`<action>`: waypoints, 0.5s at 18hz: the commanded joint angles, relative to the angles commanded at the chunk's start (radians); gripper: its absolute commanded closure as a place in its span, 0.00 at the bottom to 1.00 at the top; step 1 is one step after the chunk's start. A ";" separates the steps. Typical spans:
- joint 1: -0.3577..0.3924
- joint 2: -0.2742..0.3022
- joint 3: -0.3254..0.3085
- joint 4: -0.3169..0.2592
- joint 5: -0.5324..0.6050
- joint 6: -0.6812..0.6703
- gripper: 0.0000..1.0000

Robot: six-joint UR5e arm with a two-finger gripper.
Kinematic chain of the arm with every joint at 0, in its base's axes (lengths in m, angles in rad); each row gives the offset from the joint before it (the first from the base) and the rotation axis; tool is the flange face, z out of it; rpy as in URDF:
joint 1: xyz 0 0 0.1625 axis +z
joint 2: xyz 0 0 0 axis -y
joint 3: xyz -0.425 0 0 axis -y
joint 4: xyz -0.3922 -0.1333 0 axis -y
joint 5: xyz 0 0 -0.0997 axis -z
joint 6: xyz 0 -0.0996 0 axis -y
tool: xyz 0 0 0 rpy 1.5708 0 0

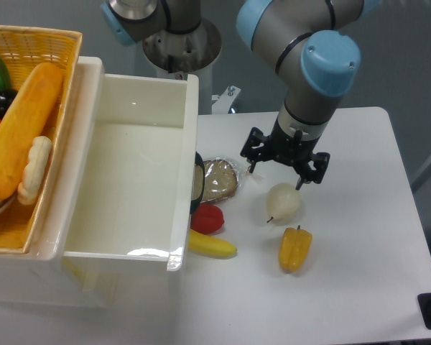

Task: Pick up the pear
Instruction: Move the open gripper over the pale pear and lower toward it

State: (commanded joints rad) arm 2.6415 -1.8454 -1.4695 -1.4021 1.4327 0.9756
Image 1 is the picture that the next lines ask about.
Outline cream white pastry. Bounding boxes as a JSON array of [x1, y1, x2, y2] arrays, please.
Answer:
[[17, 136, 52, 206]]

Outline white plastic bin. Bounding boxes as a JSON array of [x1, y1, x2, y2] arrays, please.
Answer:
[[0, 57, 199, 308]]

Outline yellow wicker basket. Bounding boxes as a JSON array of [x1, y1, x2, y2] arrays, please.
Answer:
[[0, 25, 82, 254]]

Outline red bell pepper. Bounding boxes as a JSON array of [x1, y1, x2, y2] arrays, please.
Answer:
[[190, 203, 225, 234]]

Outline orange baguette loaf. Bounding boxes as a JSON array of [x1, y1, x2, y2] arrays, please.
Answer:
[[0, 63, 64, 201]]

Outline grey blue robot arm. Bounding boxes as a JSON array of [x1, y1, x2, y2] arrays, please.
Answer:
[[101, 1, 378, 185]]

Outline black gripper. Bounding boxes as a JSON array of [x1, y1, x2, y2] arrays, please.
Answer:
[[240, 120, 330, 190]]

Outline wrapped brown bread slice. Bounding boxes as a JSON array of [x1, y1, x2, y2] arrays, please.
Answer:
[[202, 157, 264, 205]]

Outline yellow banana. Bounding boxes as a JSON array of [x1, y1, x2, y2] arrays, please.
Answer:
[[188, 229, 238, 259]]

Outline black grapes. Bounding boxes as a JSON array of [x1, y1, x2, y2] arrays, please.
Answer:
[[0, 88, 18, 119]]

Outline white metal bracket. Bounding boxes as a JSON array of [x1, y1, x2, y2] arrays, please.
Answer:
[[211, 85, 241, 114]]

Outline yellow bell pepper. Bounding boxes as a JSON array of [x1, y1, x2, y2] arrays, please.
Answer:
[[278, 226, 312, 272]]

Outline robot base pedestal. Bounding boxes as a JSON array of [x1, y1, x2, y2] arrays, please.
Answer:
[[142, 19, 222, 115]]

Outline pale white pear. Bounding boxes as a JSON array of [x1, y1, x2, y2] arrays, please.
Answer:
[[266, 183, 301, 223]]

